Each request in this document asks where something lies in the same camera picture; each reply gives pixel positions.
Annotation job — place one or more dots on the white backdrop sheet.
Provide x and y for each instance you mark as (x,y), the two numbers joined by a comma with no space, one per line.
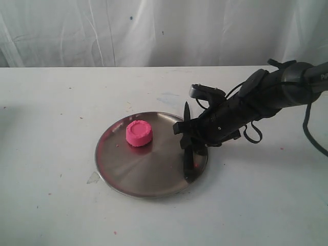
(161,33)

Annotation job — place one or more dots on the round stainless steel plate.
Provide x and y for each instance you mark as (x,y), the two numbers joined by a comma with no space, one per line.
(155,170)

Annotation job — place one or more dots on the black knife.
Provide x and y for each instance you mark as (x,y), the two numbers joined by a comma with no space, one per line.
(188,165)

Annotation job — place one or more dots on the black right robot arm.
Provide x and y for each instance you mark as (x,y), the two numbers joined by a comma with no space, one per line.
(262,95)

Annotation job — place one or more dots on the pink clay piece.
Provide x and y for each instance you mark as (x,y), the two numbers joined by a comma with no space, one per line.
(139,133)

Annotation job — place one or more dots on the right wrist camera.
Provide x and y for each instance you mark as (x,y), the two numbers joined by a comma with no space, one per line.
(209,94)

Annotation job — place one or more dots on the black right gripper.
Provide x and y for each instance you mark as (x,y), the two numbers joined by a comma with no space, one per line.
(216,123)

